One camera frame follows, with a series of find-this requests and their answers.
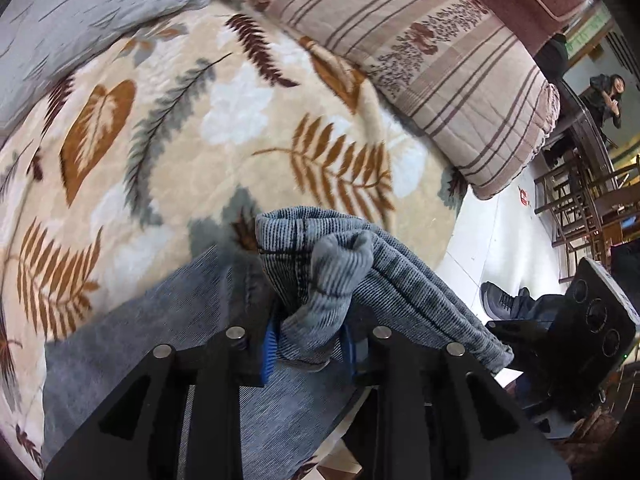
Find grey blue denim pants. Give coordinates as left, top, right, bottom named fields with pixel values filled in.
left=42, top=207, right=513, bottom=479

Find grey sneaker shoe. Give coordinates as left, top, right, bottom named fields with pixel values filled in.
left=480, top=282, right=530, bottom=321

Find dark wooden chair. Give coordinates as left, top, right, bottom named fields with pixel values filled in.
left=535, top=155, right=639, bottom=284

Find person in black clothes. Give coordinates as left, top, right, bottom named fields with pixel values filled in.
left=582, top=74, right=626, bottom=129

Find beige leaf pattern blanket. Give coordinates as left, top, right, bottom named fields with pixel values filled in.
left=1, top=2, right=458, bottom=478

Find striped brown pink pillow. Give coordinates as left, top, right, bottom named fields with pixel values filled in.
left=241, top=0, right=560, bottom=200

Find grey quilted pillow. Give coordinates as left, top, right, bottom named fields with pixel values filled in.
left=1, top=0, right=210, bottom=139

